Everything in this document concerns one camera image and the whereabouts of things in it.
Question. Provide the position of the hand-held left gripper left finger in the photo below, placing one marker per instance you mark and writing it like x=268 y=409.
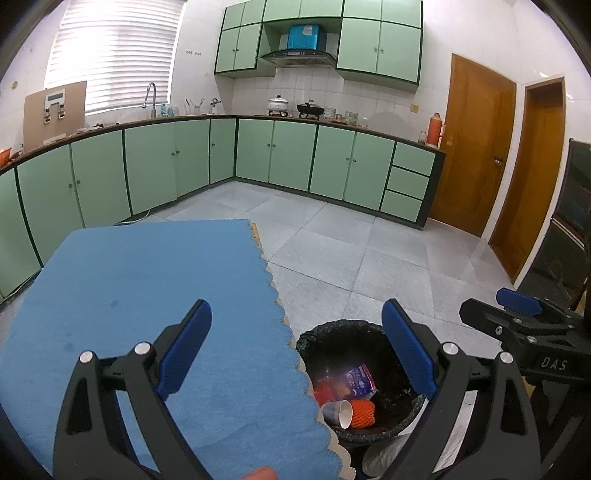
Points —
x=184 y=350

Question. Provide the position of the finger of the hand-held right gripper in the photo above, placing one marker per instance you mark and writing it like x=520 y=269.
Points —
x=485 y=316
x=517 y=300

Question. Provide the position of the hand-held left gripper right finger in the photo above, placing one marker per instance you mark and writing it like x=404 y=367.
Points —
x=411 y=350

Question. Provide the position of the blue snack wrapper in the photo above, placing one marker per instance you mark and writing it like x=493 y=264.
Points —
x=360 y=381

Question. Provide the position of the orange foam fruit net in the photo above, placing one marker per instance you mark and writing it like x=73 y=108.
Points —
x=362 y=413

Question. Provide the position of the trash bin with black bag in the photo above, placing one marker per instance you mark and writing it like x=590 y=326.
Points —
x=332 y=332

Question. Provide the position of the red paper cup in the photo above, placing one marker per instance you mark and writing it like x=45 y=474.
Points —
x=330 y=393

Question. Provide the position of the white paper cup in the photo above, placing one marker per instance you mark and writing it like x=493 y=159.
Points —
x=337 y=413

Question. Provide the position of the blue scalloped tablecloth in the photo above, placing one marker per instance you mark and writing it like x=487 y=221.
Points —
x=138 y=286

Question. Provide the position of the black glass cabinet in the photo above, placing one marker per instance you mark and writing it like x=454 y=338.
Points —
x=568 y=221

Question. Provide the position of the person's striped clothing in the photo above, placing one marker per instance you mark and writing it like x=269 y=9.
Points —
x=383 y=461

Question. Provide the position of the wooden door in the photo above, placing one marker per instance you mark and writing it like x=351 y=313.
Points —
x=531 y=184
x=471 y=147

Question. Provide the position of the red thermos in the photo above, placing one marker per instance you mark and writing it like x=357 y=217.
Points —
x=435 y=130

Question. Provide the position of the green lower cabinets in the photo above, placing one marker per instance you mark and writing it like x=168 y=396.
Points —
x=286 y=157

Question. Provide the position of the green cabinets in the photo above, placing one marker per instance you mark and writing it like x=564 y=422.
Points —
x=286 y=157
x=378 y=41

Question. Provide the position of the utensil holder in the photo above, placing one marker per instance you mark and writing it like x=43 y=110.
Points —
x=195 y=108

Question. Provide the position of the steel faucet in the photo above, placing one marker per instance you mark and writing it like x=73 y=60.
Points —
x=151 y=99

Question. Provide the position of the black wok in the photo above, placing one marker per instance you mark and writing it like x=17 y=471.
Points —
x=310 y=110

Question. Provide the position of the white cooking pot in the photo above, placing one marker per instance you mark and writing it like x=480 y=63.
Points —
x=278 y=106

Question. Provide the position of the orange basin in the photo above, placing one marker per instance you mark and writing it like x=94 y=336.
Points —
x=4 y=157

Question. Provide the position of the brown cardboard board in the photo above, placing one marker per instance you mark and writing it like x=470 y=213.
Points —
x=37 y=120

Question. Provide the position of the green upper cabinets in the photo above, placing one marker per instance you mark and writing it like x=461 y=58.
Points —
x=378 y=41

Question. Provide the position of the white window blind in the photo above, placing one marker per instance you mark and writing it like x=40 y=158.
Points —
x=115 y=50

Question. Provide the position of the black range hood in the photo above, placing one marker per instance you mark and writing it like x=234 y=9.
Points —
x=298 y=59

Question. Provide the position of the blue box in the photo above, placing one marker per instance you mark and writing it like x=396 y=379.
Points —
x=304 y=37

